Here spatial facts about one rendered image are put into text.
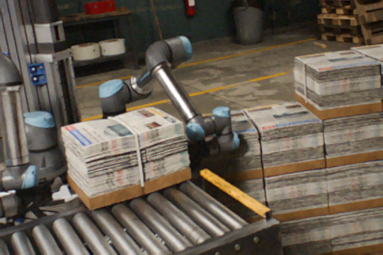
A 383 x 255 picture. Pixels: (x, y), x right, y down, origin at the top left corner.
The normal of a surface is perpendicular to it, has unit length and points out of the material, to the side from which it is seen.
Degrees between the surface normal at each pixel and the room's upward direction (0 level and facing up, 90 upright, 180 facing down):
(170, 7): 90
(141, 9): 90
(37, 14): 90
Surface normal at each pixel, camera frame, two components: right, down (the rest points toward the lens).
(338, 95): 0.15, 0.22
